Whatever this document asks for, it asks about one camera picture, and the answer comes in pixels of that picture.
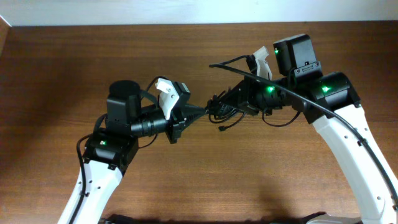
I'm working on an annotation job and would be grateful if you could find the black cable bundle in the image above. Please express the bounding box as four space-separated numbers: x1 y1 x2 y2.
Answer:
205 90 247 132

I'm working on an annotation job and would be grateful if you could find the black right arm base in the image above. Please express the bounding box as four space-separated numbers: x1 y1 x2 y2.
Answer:
299 212 362 224

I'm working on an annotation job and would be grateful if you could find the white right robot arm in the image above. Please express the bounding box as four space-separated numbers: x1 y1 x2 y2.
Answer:
208 34 397 223

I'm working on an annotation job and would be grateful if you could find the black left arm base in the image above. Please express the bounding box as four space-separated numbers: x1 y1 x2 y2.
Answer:
98 214 140 224

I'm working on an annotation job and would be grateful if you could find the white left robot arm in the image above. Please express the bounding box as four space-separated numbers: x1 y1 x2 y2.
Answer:
59 77 206 223

